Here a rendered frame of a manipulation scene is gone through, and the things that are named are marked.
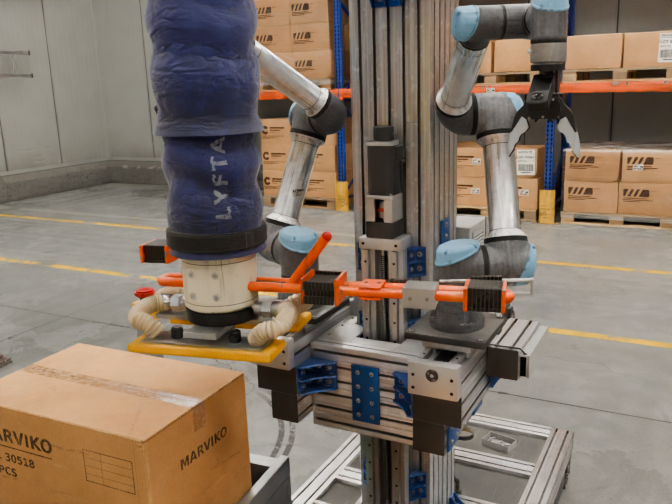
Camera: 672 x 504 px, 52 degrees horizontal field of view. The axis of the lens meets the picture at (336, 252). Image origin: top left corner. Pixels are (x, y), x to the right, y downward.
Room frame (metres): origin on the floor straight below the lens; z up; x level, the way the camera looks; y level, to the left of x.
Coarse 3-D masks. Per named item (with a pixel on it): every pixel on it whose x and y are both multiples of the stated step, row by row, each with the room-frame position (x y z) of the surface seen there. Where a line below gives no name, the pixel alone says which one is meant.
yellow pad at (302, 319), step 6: (306, 312) 1.64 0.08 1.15; (300, 318) 1.59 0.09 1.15; (306, 318) 1.60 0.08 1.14; (186, 324) 1.63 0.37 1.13; (192, 324) 1.62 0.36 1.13; (240, 324) 1.59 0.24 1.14; (246, 324) 1.58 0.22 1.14; (252, 324) 1.58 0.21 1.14; (294, 324) 1.55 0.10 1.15; (300, 324) 1.56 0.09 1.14; (294, 330) 1.55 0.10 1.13
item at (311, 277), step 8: (312, 272) 1.51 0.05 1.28; (320, 272) 1.53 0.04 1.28; (328, 272) 1.52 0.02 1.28; (336, 272) 1.52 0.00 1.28; (344, 272) 1.49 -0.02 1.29; (304, 280) 1.46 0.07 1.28; (312, 280) 1.48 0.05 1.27; (320, 280) 1.48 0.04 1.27; (328, 280) 1.47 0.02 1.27; (336, 280) 1.43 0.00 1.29; (344, 280) 1.49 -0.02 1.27; (304, 288) 1.44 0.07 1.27; (312, 288) 1.44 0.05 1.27; (320, 288) 1.43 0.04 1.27; (328, 288) 1.43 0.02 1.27; (336, 288) 1.43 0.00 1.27; (304, 296) 1.44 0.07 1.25; (312, 296) 1.44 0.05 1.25; (320, 296) 1.44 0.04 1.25; (328, 296) 1.44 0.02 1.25; (336, 296) 1.43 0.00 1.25; (344, 296) 1.48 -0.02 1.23; (320, 304) 1.43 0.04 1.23; (328, 304) 1.43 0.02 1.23; (336, 304) 1.43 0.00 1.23
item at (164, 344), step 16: (144, 336) 1.50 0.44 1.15; (160, 336) 1.49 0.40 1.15; (176, 336) 1.47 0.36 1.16; (224, 336) 1.47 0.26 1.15; (240, 336) 1.44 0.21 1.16; (144, 352) 1.45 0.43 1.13; (160, 352) 1.44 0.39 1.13; (176, 352) 1.42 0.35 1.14; (192, 352) 1.41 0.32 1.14; (208, 352) 1.40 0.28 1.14; (224, 352) 1.39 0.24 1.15; (240, 352) 1.39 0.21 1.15; (256, 352) 1.38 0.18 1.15; (272, 352) 1.38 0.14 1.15
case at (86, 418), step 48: (0, 384) 1.71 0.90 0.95; (48, 384) 1.70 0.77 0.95; (96, 384) 1.69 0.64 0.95; (144, 384) 1.68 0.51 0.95; (192, 384) 1.67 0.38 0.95; (240, 384) 1.72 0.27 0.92; (0, 432) 1.59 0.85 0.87; (48, 432) 1.52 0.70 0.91; (96, 432) 1.45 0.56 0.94; (144, 432) 1.42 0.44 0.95; (192, 432) 1.53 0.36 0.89; (240, 432) 1.71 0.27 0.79; (0, 480) 1.61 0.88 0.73; (48, 480) 1.53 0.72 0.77; (96, 480) 1.46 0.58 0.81; (144, 480) 1.39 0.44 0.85; (192, 480) 1.52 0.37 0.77; (240, 480) 1.70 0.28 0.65
